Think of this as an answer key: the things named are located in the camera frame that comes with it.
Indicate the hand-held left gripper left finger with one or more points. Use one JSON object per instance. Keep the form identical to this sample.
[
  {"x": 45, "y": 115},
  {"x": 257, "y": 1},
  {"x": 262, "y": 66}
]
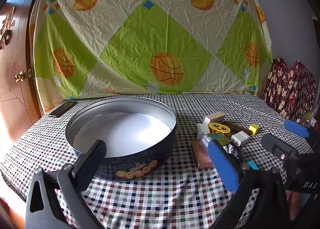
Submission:
[{"x": 92, "y": 155}]

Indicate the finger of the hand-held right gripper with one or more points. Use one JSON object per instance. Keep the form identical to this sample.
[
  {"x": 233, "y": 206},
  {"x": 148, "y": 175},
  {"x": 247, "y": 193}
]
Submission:
[
  {"x": 296, "y": 127},
  {"x": 276, "y": 145}
]

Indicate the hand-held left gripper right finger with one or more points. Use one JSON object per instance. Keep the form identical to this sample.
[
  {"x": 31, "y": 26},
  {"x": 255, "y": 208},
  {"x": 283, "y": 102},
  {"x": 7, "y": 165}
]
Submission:
[{"x": 222, "y": 164}]

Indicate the foil piece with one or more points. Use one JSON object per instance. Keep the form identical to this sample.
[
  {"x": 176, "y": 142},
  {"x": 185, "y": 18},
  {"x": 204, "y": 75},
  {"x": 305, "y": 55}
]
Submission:
[{"x": 231, "y": 149}]

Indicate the copper coloured box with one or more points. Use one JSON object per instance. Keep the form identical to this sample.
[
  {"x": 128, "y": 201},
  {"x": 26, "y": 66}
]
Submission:
[{"x": 201, "y": 156}]

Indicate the clear box with green label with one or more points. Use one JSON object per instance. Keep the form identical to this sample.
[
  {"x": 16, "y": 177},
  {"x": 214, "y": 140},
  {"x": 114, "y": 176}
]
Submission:
[{"x": 221, "y": 139}]

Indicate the yellow cube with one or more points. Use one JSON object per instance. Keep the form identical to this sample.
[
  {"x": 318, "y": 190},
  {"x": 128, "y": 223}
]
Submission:
[{"x": 254, "y": 129}]

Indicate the white plug charger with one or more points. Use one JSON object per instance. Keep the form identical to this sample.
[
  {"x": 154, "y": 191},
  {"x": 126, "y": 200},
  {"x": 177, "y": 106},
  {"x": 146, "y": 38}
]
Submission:
[{"x": 240, "y": 138}]

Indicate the yellow smiley spool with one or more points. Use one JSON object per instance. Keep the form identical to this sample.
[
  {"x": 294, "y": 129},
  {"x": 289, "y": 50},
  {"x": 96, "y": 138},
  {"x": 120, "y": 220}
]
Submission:
[{"x": 219, "y": 128}]

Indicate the white faced wooden block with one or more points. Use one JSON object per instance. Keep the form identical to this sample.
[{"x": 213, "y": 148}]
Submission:
[{"x": 202, "y": 127}]

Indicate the round dark cookie tin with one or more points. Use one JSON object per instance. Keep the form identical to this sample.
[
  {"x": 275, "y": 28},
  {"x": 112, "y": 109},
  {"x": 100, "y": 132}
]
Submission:
[{"x": 140, "y": 154}]

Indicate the small yellow smiley ornament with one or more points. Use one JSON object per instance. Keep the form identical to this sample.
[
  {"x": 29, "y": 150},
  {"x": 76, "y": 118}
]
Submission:
[{"x": 309, "y": 115}]

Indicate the red patterned cloth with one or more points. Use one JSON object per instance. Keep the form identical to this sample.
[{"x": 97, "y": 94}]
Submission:
[{"x": 292, "y": 86}]

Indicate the black smartphone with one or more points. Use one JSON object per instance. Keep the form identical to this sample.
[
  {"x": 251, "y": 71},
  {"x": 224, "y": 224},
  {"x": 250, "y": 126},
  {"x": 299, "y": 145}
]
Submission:
[{"x": 62, "y": 109}]

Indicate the checkered tablecloth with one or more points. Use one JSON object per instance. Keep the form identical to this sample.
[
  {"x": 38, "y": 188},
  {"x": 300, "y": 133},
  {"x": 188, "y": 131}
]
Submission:
[{"x": 155, "y": 199}]

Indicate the door latch plate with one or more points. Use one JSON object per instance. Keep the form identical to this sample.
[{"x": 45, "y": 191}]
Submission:
[{"x": 30, "y": 73}]

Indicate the brass door knob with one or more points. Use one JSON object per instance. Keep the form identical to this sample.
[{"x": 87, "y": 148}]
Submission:
[{"x": 20, "y": 76}]

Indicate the brown wooden door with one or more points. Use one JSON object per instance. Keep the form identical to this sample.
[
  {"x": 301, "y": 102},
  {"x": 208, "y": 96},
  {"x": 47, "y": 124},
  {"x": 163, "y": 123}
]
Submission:
[{"x": 15, "y": 69}]

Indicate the basketball printed bed sheet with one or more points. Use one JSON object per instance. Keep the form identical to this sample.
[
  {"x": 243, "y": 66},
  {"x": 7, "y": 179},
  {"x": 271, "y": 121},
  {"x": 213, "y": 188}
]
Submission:
[{"x": 150, "y": 31}]

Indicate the brown door ornament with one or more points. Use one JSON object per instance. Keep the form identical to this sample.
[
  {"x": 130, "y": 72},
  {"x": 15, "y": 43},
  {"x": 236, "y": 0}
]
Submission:
[{"x": 7, "y": 27}]

